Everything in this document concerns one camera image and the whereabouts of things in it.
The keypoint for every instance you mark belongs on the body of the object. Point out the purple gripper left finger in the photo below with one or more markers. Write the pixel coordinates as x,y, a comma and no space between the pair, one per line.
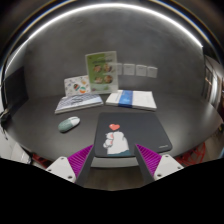
74,168

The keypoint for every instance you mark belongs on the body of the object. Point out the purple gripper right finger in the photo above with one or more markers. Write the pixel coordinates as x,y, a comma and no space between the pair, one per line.
154,166

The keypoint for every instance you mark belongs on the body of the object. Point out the black cartoon mouse pad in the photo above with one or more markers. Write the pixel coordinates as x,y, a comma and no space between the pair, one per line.
117,134

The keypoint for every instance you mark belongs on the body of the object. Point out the striped grey book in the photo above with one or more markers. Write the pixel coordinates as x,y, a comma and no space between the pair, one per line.
78,102

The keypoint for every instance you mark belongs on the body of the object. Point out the white book with blue band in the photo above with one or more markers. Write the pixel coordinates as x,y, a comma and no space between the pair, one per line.
132,99

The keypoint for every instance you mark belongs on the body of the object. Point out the white card with stickers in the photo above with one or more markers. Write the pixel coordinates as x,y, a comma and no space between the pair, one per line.
76,85

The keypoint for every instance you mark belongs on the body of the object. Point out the standing green food menu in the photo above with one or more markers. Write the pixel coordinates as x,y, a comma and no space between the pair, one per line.
102,71

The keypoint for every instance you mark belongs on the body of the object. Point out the white wall socket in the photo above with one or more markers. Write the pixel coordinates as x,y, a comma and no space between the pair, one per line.
141,70
152,72
128,69
119,68

